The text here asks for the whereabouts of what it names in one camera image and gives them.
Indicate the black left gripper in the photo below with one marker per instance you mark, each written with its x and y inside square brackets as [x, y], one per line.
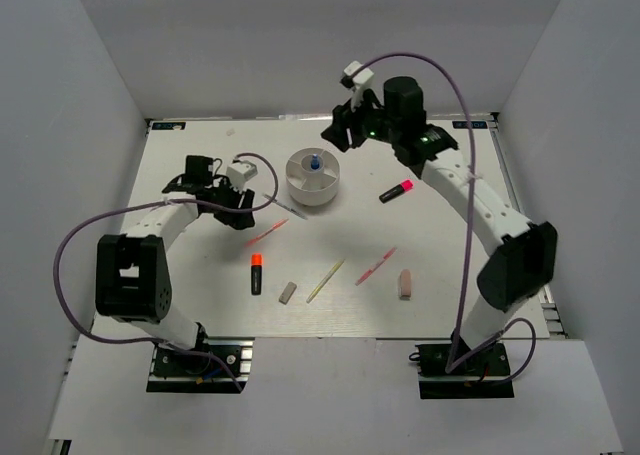
[239, 220]

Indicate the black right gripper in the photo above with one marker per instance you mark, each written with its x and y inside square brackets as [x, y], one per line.
[344, 118]

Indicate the clear grey pen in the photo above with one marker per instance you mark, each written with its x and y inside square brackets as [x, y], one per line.
[284, 206]

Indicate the slim orange-red highlighter pen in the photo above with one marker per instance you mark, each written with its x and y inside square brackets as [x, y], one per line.
[266, 233]

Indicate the small blue-capped clear bottle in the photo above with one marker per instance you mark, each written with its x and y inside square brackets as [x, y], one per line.
[315, 162]

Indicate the black highlighter orange cap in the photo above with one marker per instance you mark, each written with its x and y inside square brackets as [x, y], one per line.
[256, 273]

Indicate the black highlighter pink cap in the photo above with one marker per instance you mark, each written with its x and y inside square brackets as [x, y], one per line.
[396, 191]

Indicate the slim yellow highlighter pen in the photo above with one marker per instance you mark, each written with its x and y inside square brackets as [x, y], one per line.
[324, 280]

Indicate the slim pink highlighter pen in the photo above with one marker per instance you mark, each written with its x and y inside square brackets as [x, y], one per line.
[375, 266]

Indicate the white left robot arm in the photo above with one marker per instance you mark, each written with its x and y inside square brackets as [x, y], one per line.
[132, 278]

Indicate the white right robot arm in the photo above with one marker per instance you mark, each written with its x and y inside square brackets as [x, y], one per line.
[521, 254]

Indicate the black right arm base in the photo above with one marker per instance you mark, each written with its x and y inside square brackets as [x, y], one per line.
[481, 377]

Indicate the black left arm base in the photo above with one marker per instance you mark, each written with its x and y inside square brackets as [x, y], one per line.
[175, 373]

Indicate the white round divided organizer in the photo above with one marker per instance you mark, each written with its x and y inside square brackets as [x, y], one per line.
[312, 188]

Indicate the grey eraser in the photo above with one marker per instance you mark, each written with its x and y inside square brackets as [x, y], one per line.
[287, 293]

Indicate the right blue table label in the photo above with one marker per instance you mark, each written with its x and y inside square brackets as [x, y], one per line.
[474, 124]

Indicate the blue table label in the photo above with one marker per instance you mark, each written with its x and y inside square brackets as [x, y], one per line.
[474, 124]
[168, 126]

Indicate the left blue table label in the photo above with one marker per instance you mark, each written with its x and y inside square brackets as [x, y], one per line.
[168, 126]

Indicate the pink eraser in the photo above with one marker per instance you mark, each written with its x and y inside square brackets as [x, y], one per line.
[405, 285]

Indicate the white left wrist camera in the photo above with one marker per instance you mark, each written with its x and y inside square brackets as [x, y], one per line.
[240, 173]

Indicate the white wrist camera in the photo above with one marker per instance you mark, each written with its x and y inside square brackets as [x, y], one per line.
[357, 79]
[240, 173]

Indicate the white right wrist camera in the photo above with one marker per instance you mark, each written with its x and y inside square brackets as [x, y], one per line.
[357, 79]

